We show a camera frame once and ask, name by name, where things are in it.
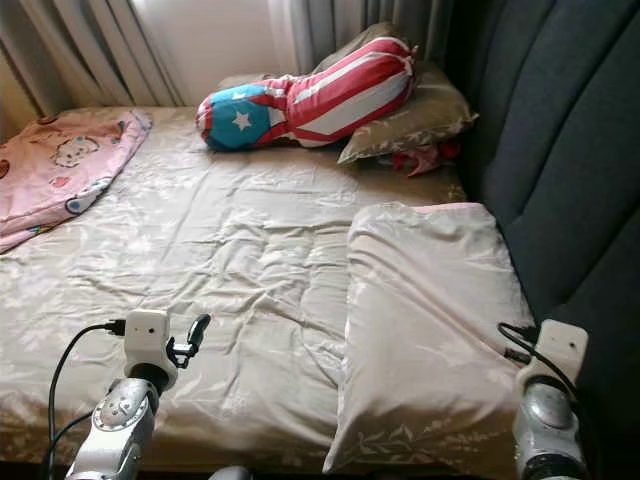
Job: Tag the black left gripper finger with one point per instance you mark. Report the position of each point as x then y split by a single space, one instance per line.
200 327

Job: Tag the large beige floral pillow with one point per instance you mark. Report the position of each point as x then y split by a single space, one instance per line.
430 340

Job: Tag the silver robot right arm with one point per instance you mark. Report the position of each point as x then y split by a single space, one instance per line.
550 430

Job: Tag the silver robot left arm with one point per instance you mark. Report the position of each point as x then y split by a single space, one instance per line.
110 440

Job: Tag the beige floral bed sheet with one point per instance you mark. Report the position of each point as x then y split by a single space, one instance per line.
240 270

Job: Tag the grey robot left leg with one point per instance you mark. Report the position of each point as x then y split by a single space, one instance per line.
232 474

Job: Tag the dark grey padded headboard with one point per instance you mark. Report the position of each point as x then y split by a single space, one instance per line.
560 150

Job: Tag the pink cartoon print blanket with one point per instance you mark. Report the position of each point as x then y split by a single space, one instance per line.
60 165

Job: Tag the red cloth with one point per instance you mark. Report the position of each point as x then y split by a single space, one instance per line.
425 158

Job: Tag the olive floral pillow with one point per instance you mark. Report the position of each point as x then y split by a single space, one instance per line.
425 118

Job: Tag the red striped blue star bolster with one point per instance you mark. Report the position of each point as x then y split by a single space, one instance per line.
320 95

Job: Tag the grey curtain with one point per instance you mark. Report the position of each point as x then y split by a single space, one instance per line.
320 25
80 50

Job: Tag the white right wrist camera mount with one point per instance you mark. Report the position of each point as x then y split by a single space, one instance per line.
560 348

